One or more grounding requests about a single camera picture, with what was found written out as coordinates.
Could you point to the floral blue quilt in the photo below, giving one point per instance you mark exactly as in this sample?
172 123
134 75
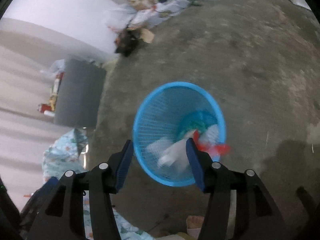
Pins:
64 155

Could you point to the white tissue paper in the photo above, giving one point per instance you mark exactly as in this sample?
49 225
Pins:
170 153

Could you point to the white plastic shopping bag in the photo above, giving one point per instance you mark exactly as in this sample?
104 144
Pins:
117 18

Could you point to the brown paper scrap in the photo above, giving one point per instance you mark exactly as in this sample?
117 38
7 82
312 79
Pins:
146 35

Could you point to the dark cardboard box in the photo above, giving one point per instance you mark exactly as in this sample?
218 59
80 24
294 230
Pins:
127 41

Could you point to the white patterned floor cloth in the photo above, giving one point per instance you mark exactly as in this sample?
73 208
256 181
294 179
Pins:
158 13

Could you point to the small white bottle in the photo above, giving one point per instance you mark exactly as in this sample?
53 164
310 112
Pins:
49 113

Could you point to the clear plastic bag on cabinet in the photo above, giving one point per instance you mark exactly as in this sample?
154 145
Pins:
55 69

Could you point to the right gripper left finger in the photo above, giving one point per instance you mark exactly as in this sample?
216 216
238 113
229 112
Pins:
62 214

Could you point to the red plastic wrapper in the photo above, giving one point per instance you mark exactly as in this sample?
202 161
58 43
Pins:
212 150

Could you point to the snack packets on cabinet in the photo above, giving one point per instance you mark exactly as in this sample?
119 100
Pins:
55 90

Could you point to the red thermos flask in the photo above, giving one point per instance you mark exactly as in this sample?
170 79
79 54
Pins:
44 107

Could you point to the blue plastic waste basket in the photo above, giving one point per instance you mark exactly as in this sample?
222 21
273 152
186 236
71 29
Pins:
165 116

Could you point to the grey bedside cabinet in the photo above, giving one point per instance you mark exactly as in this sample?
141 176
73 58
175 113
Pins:
79 95

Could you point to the white curtain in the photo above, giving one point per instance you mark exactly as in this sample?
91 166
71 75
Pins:
27 52

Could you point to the green plastic bag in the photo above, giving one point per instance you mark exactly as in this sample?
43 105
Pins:
193 125

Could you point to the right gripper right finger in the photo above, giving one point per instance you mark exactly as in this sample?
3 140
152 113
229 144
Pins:
239 206

